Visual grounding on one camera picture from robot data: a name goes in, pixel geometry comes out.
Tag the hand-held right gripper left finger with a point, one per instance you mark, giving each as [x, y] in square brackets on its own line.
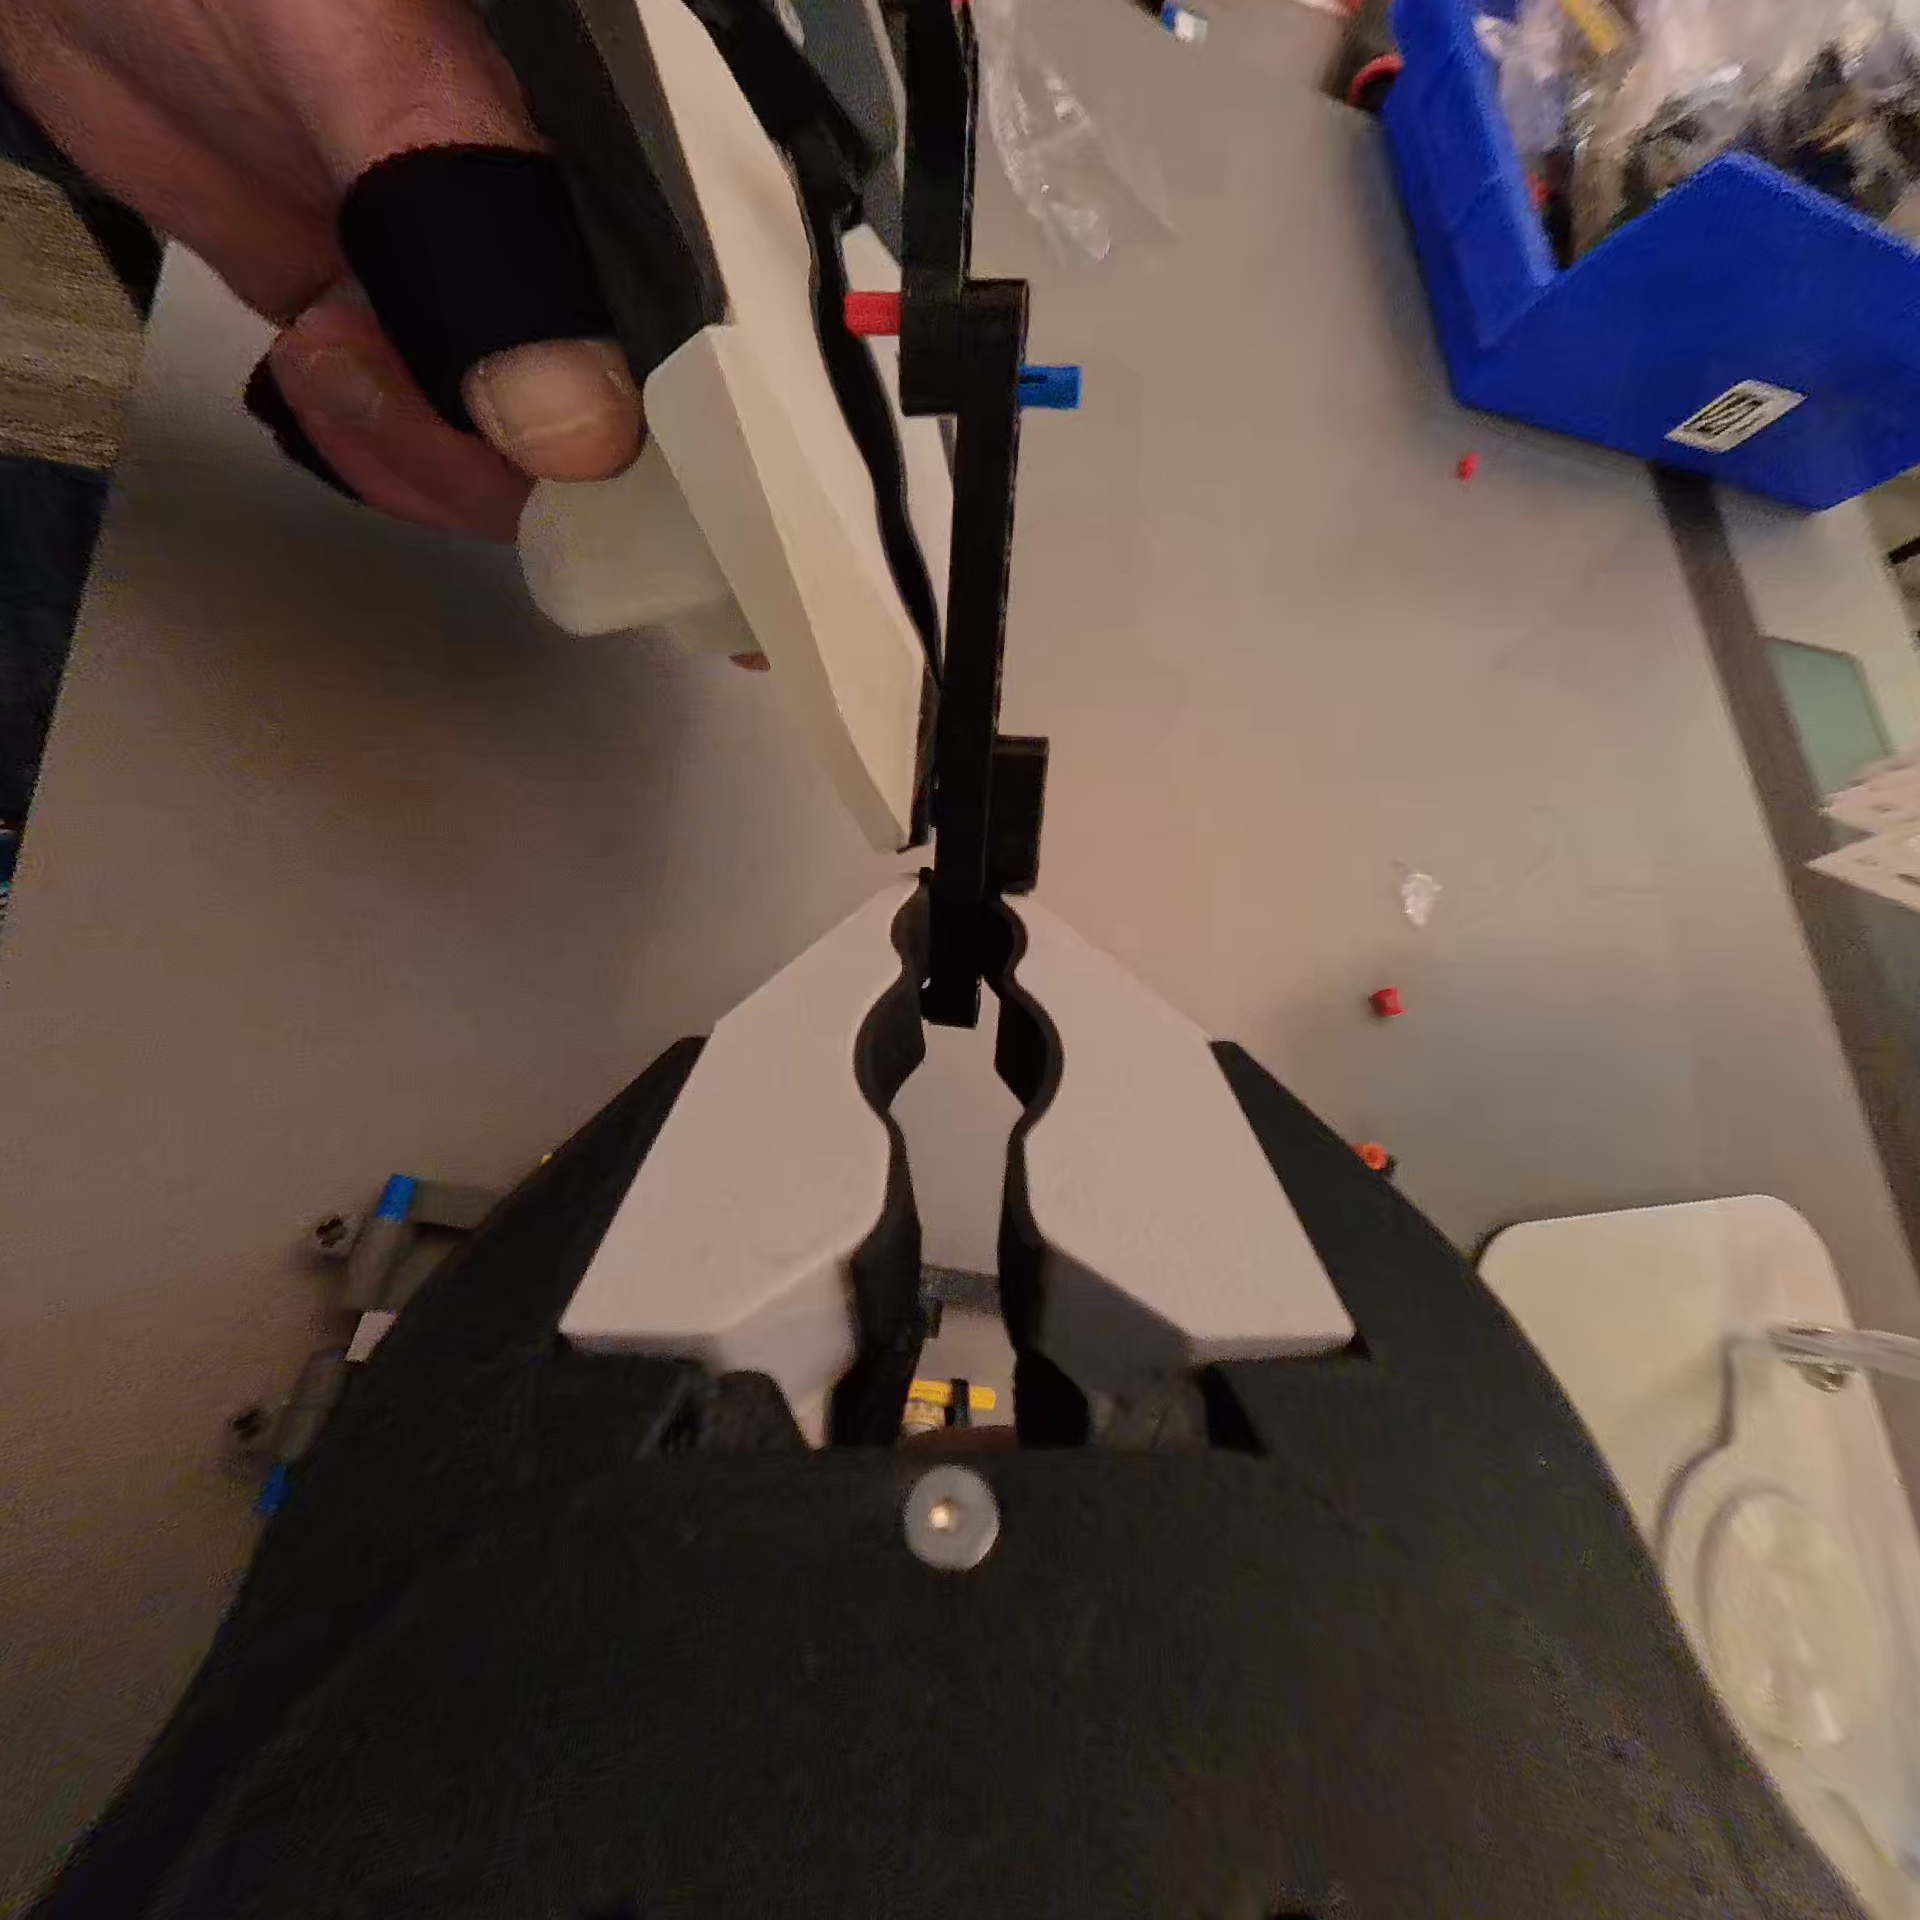
[736, 1184]

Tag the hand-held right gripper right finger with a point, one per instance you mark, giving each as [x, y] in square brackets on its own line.
[1184, 1184]

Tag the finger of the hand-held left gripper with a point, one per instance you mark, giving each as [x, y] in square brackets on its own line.
[780, 449]
[923, 464]

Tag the toy brick vehicle chassis assembly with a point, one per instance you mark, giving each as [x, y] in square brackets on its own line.
[980, 601]

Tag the person's left forearm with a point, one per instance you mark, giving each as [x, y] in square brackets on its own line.
[60, 196]

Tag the person's left hand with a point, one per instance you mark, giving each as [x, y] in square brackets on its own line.
[196, 105]

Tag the clear plastic bag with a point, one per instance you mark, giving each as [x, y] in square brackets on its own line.
[1067, 133]

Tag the clear plastic scrap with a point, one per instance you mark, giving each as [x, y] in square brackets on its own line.
[1420, 894]

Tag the white blue paper card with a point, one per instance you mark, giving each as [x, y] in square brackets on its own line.
[1180, 19]

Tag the red black toy shock absorber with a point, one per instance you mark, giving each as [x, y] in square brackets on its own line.
[1373, 82]

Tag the clear acrylic stand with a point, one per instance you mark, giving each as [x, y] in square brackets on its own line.
[1771, 1575]

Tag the blue storage bin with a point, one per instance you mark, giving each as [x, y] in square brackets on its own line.
[1652, 328]

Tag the clear bags of toy parts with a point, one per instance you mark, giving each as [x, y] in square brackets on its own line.
[1725, 90]

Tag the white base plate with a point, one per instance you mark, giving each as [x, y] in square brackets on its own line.
[1620, 1350]

